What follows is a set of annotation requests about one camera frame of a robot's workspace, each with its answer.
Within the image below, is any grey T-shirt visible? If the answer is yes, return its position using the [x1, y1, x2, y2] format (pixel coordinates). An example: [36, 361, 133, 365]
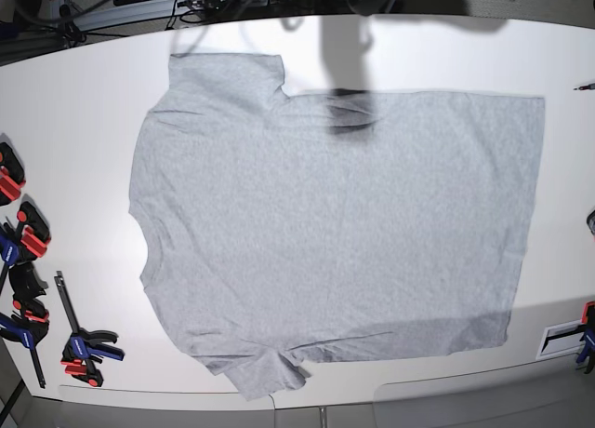
[129, 54, 545, 399]

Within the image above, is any small blue bar clamp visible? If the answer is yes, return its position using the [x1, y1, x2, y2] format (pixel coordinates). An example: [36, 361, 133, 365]
[54, 271, 125, 388]

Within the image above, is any red black clamp far left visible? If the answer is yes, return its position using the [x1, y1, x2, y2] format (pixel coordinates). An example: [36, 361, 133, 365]
[1, 142, 26, 207]

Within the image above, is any grey round object right edge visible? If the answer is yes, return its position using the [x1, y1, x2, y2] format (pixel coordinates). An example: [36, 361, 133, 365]
[586, 209, 595, 236]

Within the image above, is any black red blue bar clamp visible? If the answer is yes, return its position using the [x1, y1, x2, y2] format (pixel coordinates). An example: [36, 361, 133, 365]
[1, 261, 49, 389]

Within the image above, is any white label card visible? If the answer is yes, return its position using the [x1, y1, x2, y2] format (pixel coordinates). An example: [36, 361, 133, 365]
[535, 320, 583, 361]

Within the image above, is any pen at right edge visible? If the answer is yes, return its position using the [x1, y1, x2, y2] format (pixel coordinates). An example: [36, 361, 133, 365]
[573, 83, 595, 91]

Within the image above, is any blue clamp right edge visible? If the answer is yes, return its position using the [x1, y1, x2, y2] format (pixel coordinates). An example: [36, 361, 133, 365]
[575, 301, 595, 375]

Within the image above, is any aluminium rail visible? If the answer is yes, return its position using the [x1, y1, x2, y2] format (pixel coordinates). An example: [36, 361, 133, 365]
[74, 0, 175, 31]

